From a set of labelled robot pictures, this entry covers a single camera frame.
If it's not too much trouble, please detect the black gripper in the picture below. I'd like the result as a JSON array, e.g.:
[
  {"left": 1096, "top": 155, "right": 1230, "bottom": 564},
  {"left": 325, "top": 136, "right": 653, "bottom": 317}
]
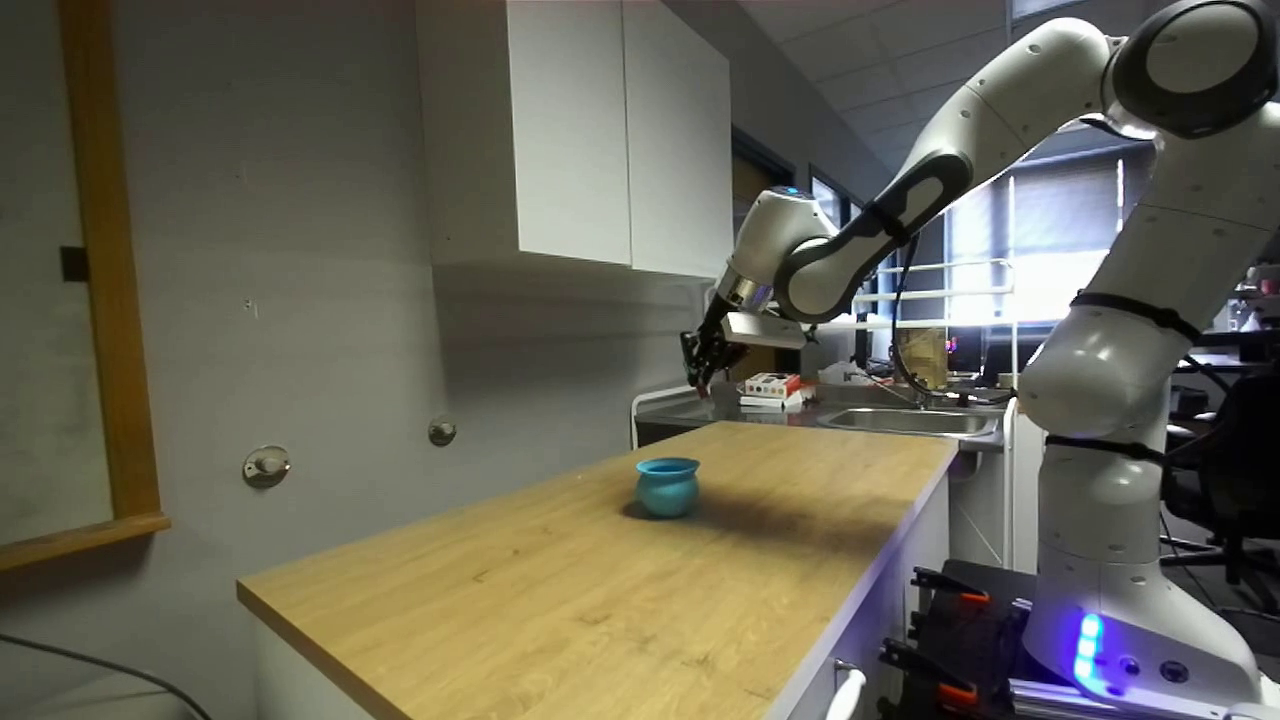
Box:
[{"left": 674, "top": 291, "right": 750, "bottom": 401}]

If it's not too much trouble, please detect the small blue bowl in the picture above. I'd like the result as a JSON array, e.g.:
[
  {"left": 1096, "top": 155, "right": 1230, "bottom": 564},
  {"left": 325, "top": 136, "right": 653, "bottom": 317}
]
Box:
[{"left": 630, "top": 452, "right": 703, "bottom": 523}]

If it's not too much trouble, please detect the red and white box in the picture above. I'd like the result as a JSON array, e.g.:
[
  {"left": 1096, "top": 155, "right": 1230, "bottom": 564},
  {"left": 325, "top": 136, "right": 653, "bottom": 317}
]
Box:
[{"left": 736, "top": 368, "right": 818, "bottom": 414}]

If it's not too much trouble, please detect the brown wooden door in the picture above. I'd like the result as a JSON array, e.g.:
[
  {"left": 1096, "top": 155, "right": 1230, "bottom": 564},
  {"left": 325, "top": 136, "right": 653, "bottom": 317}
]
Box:
[{"left": 728, "top": 125, "right": 780, "bottom": 274}]

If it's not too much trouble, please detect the wide white cabinet door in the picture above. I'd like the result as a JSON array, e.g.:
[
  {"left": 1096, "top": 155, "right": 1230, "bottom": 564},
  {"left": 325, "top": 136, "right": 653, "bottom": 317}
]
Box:
[{"left": 619, "top": 0, "right": 736, "bottom": 284}]

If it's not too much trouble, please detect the tan jar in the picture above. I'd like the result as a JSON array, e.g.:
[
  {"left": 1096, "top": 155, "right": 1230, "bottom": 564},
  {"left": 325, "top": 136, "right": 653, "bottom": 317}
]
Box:
[{"left": 890, "top": 326, "right": 955, "bottom": 395}]

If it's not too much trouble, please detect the narrow white cabinet door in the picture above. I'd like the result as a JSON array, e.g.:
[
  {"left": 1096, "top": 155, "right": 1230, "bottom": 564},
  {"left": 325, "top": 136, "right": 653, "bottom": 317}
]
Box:
[{"left": 502, "top": 0, "right": 634, "bottom": 269}]

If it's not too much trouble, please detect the black orange clamp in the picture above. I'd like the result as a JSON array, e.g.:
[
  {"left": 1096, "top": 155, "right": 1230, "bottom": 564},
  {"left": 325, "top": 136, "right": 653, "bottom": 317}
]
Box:
[
  {"left": 876, "top": 638, "right": 993, "bottom": 720},
  {"left": 907, "top": 564, "right": 1001, "bottom": 619}
]

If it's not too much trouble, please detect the bright window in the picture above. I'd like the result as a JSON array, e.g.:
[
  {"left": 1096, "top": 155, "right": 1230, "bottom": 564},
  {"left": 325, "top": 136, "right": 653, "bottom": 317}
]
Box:
[{"left": 985, "top": 155, "right": 1156, "bottom": 332}]

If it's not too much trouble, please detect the black office chair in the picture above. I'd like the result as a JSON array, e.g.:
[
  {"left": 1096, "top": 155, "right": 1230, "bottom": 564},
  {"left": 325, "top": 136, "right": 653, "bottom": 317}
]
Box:
[{"left": 1156, "top": 355, "right": 1280, "bottom": 619}]

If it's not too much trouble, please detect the wooden framed whiteboard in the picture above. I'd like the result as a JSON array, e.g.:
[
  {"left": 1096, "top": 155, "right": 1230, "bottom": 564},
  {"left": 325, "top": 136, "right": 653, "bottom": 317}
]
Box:
[{"left": 0, "top": 0, "right": 175, "bottom": 581}]

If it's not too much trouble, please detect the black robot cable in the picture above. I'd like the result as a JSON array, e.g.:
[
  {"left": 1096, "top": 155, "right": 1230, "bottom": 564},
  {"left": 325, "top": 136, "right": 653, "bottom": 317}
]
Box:
[{"left": 880, "top": 222, "right": 940, "bottom": 392}]

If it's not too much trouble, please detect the white wall cabinet body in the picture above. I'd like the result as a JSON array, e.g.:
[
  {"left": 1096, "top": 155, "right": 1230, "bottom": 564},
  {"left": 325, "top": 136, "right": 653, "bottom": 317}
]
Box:
[{"left": 410, "top": 0, "right": 523, "bottom": 269}]

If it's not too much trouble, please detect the metal wall outlet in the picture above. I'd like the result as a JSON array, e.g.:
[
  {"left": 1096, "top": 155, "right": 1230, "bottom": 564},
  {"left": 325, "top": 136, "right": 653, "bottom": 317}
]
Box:
[{"left": 235, "top": 442, "right": 297, "bottom": 493}]

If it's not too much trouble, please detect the thin black floor cable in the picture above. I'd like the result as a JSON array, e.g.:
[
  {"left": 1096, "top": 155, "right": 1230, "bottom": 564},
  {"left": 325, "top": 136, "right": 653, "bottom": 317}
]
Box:
[{"left": 0, "top": 628, "right": 210, "bottom": 720}]

